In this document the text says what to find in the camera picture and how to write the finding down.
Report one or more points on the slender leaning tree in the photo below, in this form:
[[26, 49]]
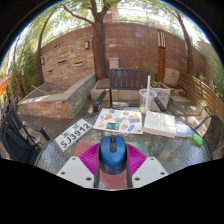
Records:
[[189, 50]]

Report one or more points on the brown wicker chair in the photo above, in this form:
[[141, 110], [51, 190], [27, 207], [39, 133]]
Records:
[[213, 133]]

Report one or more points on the leaning pale stone slab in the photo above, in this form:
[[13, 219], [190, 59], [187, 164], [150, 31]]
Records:
[[171, 77]]

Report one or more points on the curved wooden slat fence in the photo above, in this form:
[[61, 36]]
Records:
[[200, 91]]

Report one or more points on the black wall lamp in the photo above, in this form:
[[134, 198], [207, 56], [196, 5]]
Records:
[[87, 44], [42, 61]]

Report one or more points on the dark wooden slatted chair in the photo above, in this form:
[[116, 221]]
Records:
[[128, 80]]

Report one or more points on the thin curved tree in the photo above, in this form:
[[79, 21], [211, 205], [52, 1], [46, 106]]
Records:
[[39, 60]]

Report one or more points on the small green packet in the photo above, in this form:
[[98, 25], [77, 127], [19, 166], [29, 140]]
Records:
[[197, 139]]

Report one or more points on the clear plastic cup with straw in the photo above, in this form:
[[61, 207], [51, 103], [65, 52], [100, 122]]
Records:
[[146, 100]]

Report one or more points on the blue computer mouse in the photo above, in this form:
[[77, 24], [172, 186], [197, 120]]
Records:
[[113, 156]]

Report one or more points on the thick forked tree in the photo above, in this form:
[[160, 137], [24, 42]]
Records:
[[99, 50]]

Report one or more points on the black metal chair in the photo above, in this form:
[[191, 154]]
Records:
[[16, 140]]

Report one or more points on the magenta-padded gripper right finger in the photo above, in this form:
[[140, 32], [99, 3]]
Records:
[[150, 170]]

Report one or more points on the small white packet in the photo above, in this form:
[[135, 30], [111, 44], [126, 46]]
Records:
[[183, 130]]

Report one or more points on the raised stone garden bed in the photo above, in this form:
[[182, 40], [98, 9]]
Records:
[[76, 96]]

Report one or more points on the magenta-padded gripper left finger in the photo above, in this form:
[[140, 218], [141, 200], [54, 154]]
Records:
[[75, 170]]

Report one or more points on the white licence plate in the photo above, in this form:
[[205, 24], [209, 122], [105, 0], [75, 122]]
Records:
[[73, 135]]

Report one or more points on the wooden garden lamp post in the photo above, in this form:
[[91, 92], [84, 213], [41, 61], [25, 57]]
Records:
[[161, 60]]

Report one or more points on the grey utility box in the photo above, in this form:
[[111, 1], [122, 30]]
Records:
[[114, 63]]

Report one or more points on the illustrated paper sheet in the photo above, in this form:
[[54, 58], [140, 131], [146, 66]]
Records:
[[118, 121]]

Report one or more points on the open white book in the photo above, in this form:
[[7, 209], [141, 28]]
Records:
[[160, 123]]

